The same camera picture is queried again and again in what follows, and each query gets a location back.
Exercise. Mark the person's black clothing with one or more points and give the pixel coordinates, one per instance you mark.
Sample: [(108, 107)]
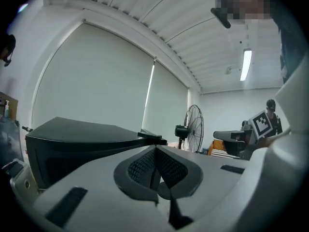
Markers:
[(293, 45)]

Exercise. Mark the clear spray bottle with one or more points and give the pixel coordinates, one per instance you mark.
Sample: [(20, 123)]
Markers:
[(7, 110)]

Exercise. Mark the black standing fan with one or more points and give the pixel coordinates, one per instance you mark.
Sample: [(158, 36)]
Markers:
[(194, 127)]

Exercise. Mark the black cabinet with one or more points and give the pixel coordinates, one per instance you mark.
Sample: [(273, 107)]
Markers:
[(72, 134)]

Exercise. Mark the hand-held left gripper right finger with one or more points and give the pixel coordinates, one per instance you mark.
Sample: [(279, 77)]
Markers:
[(212, 175)]

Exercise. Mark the plastic-covered table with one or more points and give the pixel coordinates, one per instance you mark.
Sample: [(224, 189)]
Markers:
[(10, 141)]

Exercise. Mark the cardboard box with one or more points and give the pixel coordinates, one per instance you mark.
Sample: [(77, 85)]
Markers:
[(13, 105)]

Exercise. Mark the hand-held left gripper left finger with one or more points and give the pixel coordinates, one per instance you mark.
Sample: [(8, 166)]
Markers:
[(91, 178)]

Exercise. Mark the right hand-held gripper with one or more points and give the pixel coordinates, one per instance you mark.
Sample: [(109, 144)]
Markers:
[(262, 127)]

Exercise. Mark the long ceiling light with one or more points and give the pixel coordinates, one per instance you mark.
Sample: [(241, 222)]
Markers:
[(246, 64)]

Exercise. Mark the black head-worn camera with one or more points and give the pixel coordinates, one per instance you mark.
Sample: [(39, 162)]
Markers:
[(222, 17)]

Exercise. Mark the person's right forearm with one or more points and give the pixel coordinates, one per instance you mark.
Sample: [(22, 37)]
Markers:
[(268, 142)]

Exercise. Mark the white roller blind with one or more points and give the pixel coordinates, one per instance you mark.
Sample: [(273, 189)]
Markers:
[(96, 81), (166, 105)]

